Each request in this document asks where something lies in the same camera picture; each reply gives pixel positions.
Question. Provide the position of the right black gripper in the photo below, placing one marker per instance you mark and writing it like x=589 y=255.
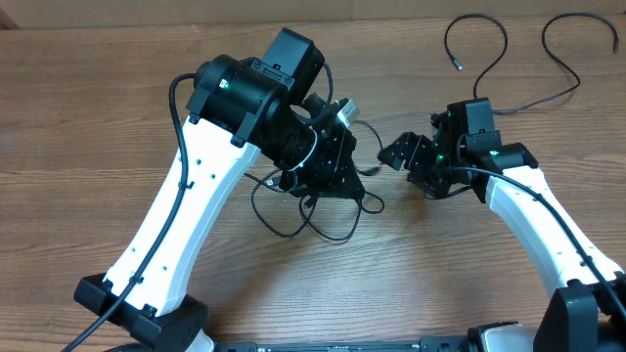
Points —
x=424 y=154

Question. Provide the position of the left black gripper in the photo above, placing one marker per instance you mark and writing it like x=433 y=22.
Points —
x=339 y=166

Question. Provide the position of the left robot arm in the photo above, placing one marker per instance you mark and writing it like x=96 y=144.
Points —
x=239 y=110

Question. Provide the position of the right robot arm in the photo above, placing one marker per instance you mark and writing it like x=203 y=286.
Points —
x=586 y=289

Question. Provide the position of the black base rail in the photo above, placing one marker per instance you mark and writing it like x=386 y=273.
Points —
x=337 y=344

